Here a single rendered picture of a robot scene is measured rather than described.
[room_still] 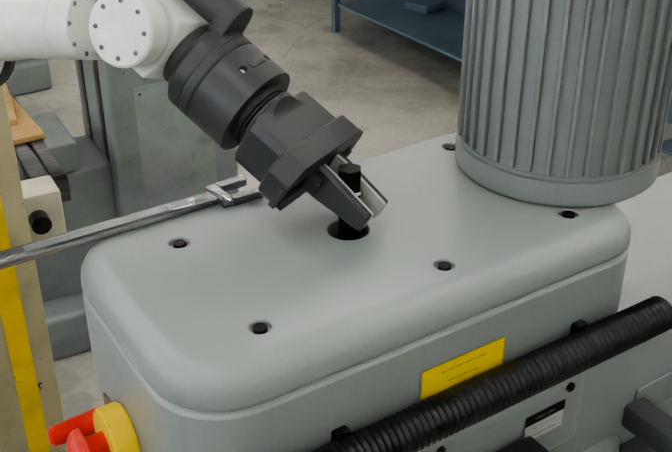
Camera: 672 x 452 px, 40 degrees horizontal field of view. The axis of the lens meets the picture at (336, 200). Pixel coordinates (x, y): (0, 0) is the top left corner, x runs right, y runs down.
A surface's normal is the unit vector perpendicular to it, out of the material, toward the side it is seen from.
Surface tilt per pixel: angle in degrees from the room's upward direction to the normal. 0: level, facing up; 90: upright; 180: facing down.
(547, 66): 90
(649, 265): 0
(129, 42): 76
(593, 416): 90
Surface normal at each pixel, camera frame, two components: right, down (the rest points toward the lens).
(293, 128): 0.43, -0.64
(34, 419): 0.54, 0.40
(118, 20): -0.37, 0.21
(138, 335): -0.59, -0.44
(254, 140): -0.52, 0.40
